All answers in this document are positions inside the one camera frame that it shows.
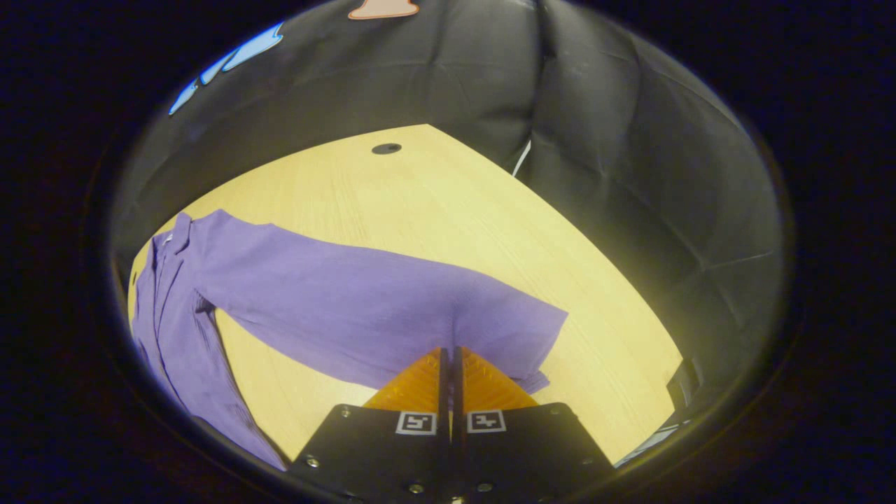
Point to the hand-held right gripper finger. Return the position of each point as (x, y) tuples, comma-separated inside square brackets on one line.
[(444, 392), (458, 392)]

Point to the purple jacket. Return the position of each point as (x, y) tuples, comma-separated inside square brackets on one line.
[(336, 301)]

